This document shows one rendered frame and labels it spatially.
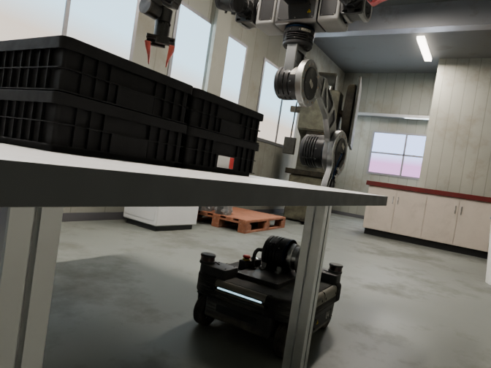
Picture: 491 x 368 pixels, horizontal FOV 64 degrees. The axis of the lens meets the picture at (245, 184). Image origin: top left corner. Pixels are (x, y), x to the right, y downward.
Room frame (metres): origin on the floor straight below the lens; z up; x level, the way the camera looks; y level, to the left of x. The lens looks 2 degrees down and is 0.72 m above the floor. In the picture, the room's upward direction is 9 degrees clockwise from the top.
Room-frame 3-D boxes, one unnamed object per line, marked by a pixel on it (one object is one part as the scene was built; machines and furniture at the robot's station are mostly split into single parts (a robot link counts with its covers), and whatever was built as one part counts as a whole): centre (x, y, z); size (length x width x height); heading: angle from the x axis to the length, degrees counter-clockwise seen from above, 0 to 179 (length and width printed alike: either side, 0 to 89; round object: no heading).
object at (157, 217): (4.19, 0.84, 0.58); 0.65 x 0.54 x 1.16; 149
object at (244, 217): (5.25, 0.01, 0.18); 1.25 x 0.89 x 0.35; 149
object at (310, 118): (6.96, -1.16, 1.33); 1.37 x 1.23 x 2.67; 152
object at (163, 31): (1.48, 0.39, 1.17); 0.10 x 0.07 x 0.07; 102
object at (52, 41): (1.03, 0.41, 0.92); 0.40 x 0.30 x 0.02; 148
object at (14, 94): (1.03, 0.41, 0.76); 0.40 x 0.30 x 0.12; 148
